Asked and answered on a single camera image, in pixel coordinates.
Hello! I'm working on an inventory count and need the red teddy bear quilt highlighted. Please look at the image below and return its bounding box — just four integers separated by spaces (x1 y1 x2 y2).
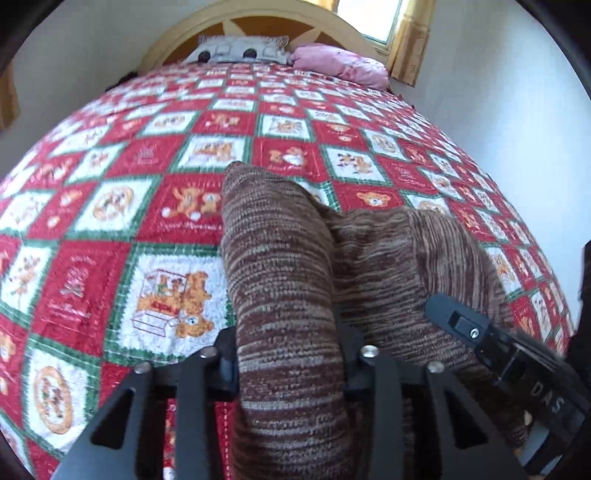
1 64 574 479

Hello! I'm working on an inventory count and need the window with white frame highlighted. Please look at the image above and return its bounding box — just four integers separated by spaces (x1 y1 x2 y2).
337 0 408 46

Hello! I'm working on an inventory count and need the grey patterned pillow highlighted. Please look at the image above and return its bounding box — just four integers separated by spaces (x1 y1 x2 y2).
183 36 290 65

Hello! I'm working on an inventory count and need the pink pillow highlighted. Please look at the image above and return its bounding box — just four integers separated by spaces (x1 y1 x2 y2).
290 43 390 91

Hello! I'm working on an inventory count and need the yellow curtain right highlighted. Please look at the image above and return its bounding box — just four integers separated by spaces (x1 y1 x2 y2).
315 1 436 86

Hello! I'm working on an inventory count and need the brown knit sweater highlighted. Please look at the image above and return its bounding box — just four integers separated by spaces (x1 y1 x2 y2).
221 162 527 479

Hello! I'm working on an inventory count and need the yellow curtain left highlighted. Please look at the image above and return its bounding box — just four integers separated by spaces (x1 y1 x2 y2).
0 64 20 131

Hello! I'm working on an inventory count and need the cream wooden headboard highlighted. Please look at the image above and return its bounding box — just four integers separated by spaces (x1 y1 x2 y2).
137 1 386 75

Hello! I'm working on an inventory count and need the yellow curtain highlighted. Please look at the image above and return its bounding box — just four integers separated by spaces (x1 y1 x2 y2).
0 64 20 131
315 1 436 86

